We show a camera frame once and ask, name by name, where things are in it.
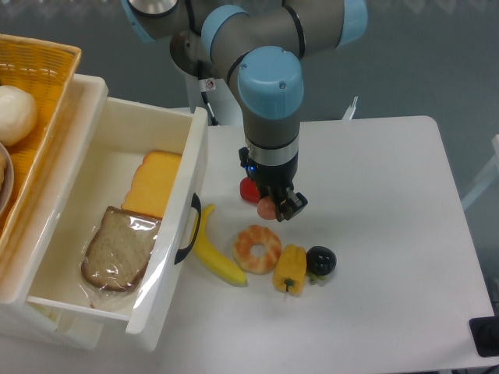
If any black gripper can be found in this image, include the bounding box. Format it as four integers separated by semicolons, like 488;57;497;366
239;147;308;222

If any pinkish brown egg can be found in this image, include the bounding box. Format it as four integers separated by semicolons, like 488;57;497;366
257;196;277;220

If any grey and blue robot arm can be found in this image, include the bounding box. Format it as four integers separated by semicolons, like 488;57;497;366
122;1;368;221

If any white open upper drawer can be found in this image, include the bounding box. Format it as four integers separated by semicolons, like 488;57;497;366
27;98;208;351

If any white drawer cabinet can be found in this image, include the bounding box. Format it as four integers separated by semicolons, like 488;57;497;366
1;74;108;349

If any red bell pepper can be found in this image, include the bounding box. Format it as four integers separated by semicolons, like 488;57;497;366
239;177;260;204

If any yellow bell pepper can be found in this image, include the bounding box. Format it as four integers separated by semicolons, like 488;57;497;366
272;244;307;296

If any yellow banana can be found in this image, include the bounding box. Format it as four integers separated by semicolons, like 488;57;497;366
193;204;247;288

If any brown bread slice in plastic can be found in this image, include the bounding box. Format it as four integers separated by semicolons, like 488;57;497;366
80;206;161;292

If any black device at table edge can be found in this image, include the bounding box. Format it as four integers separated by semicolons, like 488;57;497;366
469;316;499;358

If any yellow wicker basket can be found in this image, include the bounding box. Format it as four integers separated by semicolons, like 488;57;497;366
0;33;83;270

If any grey bowl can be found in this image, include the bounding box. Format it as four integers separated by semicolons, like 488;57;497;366
1;145;15;215

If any white round bun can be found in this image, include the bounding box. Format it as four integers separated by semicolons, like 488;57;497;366
1;85;37;146

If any orange shrimp ring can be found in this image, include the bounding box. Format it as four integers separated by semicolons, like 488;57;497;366
232;224;283;276

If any black drawer handle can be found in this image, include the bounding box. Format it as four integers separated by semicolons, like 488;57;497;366
175;192;203;265

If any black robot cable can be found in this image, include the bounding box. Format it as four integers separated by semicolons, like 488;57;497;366
196;62;220;127

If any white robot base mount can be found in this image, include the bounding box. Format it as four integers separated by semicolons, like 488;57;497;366
184;74;242;126

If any white frame at right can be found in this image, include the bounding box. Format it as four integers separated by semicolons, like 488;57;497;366
461;134;498;211

